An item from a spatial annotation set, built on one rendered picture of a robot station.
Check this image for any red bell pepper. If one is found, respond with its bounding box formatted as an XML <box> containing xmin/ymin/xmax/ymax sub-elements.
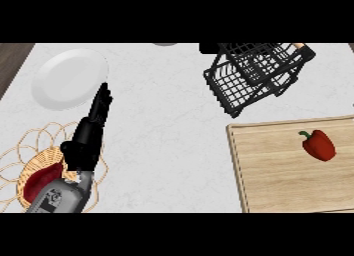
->
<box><xmin>297</xmin><ymin>129</ymin><xmax>337</xmax><ymax>163</ymax></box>

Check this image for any wooden tray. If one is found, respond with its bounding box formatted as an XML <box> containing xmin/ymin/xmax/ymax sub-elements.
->
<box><xmin>225</xmin><ymin>113</ymin><xmax>354</xmax><ymax>214</ymax></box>

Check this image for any dark red fruit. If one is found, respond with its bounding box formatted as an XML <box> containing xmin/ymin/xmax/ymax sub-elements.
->
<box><xmin>23</xmin><ymin>162</ymin><xmax>64</xmax><ymax>203</ymax></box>

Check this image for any wicker basket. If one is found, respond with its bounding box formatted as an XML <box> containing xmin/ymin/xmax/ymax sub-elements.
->
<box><xmin>0</xmin><ymin>121</ymin><xmax>108</xmax><ymax>214</ymax></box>

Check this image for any white plate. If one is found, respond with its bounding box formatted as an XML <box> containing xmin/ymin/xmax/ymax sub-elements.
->
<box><xmin>30</xmin><ymin>48</ymin><xmax>110</xmax><ymax>112</ymax></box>

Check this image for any black tiered wire basket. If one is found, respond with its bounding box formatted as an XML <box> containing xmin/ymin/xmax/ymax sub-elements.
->
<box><xmin>199</xmin><ymin>43</ymin><xmax>317</xmax><ymax>119</ymax></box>

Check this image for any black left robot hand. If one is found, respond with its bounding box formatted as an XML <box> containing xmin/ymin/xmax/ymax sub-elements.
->
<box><xmin>58</xmin><ymin>82</ymin><xmax>114</xmax><ymax>173</ymax></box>

